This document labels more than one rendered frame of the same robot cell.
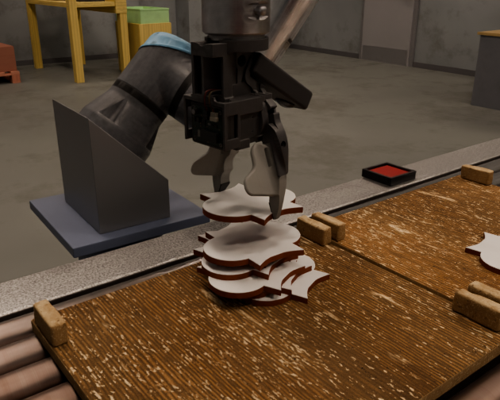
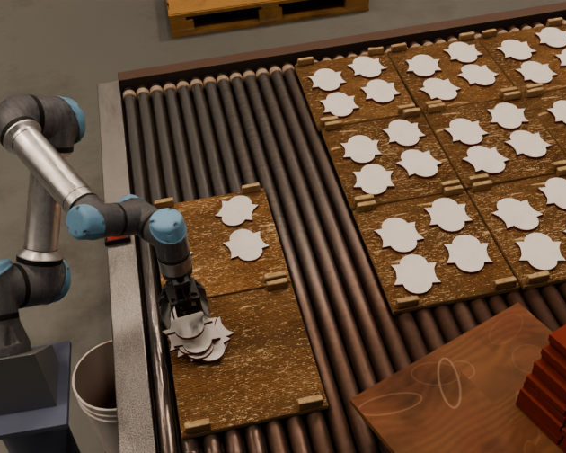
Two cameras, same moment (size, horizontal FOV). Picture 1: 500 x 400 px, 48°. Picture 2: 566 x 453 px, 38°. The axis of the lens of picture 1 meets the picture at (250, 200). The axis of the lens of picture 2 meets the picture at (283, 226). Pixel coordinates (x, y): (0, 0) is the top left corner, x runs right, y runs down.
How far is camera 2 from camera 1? 1.65 m
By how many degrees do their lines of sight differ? 55
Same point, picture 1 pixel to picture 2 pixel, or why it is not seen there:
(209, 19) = (178, 271)
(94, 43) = not seen: outside the picture
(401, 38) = not seen: outside the picture
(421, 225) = (196, 259)
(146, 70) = (2, 297)
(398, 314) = (260, 309)
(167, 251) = (137, 372)
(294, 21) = not seen: hidden behind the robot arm
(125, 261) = (135, 393)
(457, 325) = (277, 296)
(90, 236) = (56, 412)
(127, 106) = (13, 328)
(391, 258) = (217, 288)
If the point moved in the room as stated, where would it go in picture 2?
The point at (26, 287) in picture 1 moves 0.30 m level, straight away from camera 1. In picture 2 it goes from (134, 441) to (8, 443)
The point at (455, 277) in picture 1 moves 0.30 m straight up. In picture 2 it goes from (247, 276) to (236, 193)
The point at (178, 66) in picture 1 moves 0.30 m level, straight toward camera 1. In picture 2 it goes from (14, 279) to (124, 303)
